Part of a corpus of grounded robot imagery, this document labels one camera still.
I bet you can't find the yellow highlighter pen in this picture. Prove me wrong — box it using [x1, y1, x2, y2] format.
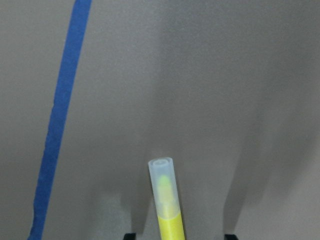
[148, 157, 186, 240]

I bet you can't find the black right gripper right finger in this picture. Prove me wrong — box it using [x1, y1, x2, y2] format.
[224, 234, 239, 240]

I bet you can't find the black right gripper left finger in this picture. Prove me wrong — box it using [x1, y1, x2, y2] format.
[123, 232, 136, 240]

